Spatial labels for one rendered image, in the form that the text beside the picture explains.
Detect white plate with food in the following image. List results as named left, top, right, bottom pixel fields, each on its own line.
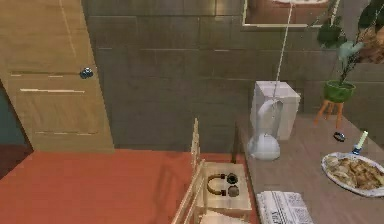
left=321, top=151, right=384, bottom=198

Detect brown black headphones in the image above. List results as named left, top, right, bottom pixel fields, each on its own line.
left=206, top=172, right=240, bottom=198

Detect white desk lamp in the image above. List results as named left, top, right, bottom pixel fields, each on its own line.
left=246, top=0, right=295, bottom=162

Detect light wooden chair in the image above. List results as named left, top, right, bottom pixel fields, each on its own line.
left=170, top=117, right=253, bottom=224

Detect white tissue box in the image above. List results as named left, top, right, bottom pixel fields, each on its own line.
left=250, top=80, right=302, bottom=141

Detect grey wooden table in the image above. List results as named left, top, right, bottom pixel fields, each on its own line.
left=235, top=112, right=384, bottom=224

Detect folded newspaper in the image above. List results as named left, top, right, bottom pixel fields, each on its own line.
left=255, top=190, right=315, bottom=224

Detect green potted house plant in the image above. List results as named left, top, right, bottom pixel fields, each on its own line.
left=313, top=0, right=384, bottom=130

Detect light wooden room door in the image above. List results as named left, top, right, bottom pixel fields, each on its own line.
left=0, top=0, right=115, bottom=153

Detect framed wall picture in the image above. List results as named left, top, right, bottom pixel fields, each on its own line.
left=241, top=0, right=338, bottom=29

